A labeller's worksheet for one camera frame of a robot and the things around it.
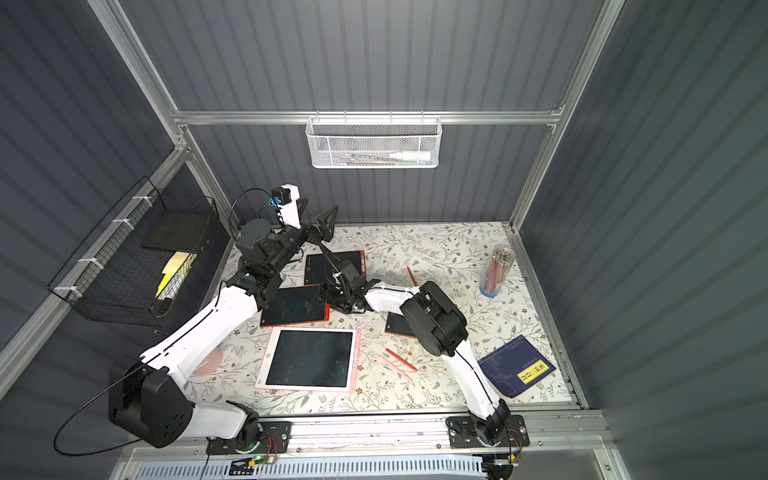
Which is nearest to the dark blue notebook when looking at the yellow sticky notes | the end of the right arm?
the end of the right arm

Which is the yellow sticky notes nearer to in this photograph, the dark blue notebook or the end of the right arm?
the end of the right arm

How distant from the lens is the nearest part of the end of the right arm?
30.1 inches
